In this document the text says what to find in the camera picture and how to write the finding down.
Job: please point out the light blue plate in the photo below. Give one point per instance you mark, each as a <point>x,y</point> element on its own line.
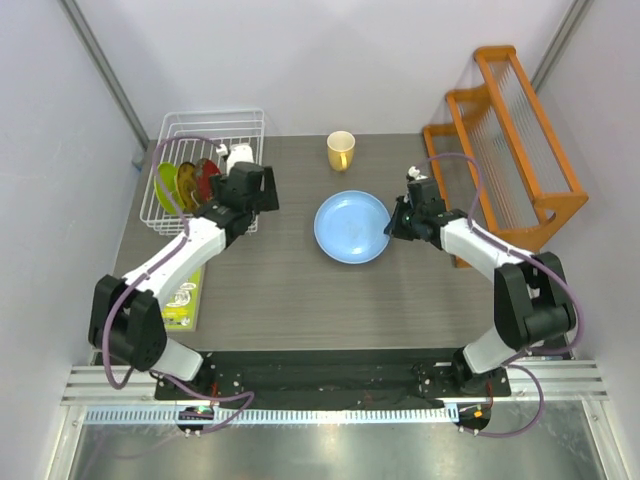
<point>349,227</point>

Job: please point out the perforated metal rail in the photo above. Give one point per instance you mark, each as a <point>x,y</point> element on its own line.
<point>195,415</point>

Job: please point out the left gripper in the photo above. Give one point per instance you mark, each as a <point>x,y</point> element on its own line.
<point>266,198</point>

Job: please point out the orange wooden rack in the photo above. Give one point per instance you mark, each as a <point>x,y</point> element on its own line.
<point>495,143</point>

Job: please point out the green plate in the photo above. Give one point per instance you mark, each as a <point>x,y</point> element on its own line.
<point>165,188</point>

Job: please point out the green illustrated book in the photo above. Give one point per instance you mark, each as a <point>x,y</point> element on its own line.
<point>180,314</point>

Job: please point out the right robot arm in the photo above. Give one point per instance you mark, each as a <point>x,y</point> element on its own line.
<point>531,303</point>

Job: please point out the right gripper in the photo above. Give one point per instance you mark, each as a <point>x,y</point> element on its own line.
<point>395,229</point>

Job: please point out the red floral plate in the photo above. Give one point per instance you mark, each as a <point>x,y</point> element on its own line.
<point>204,170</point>

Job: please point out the brown yellow plate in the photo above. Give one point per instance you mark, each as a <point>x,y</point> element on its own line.
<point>186,187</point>

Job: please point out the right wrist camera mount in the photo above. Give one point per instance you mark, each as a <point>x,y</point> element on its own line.
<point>415,174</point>

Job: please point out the yellow mug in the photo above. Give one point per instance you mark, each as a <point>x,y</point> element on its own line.
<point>341,148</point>

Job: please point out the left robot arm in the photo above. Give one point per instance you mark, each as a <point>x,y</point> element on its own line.
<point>126,321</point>

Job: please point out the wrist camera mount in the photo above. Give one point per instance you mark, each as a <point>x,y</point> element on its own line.
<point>415,174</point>
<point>228,156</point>

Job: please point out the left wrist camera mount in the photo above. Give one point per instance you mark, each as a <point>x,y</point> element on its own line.
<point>228,156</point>

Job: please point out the white wire dish rack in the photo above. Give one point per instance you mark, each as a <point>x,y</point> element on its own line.
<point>194,135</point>

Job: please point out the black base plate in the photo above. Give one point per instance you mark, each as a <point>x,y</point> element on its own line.
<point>337,380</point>

